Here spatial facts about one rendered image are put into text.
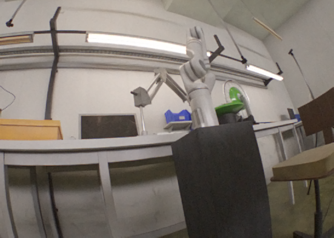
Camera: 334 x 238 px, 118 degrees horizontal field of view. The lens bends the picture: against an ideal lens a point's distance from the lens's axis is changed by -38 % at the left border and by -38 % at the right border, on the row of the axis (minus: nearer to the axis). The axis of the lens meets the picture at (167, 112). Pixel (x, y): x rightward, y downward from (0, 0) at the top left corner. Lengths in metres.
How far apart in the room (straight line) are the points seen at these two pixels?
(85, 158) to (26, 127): 0.33
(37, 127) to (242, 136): 0.86
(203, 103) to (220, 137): 0.17
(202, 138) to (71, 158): 0.56
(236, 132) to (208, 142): 0.12
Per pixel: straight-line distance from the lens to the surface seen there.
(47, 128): 0.83
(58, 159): 0.78
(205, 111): 0.61
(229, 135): 0.53
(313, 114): 1.16
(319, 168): 0.72
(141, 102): 0.85
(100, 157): 0.75
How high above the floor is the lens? 0.75
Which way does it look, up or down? 19 degrees up
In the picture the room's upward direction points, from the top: 11 degrees counter-clockwise
